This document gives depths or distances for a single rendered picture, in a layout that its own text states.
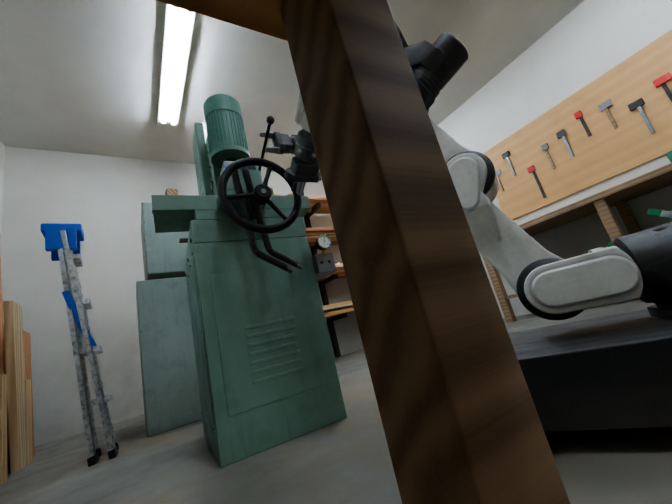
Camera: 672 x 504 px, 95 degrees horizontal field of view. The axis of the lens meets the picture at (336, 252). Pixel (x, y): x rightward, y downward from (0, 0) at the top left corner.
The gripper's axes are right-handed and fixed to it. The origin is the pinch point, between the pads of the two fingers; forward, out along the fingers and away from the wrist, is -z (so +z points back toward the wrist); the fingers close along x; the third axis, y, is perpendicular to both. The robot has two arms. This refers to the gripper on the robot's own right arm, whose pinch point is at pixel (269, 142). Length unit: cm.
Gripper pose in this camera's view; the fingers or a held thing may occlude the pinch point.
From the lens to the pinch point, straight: 149.1
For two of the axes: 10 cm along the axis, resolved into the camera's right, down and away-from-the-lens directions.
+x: 3.5, 8.1, -4.8
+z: 8.7, -0.8, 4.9
